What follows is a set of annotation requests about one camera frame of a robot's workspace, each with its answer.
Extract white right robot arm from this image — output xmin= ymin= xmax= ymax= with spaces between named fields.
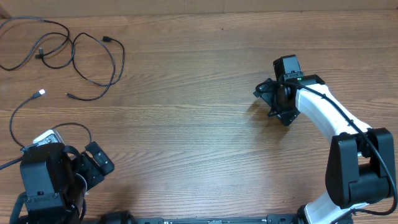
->
xmin=254 ymin=55 xmax=397 ymax=224

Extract black USB-A cable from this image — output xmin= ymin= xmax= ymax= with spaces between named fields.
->
xmin=9 ymin=89 xmax=93 ymax=149

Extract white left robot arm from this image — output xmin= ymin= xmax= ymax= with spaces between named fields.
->
xmin=9 ymin=141 xmax=114 ymax=224

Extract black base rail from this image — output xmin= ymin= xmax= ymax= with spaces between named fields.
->
xmin=83 ymin=210 xmax=354 ymax=224

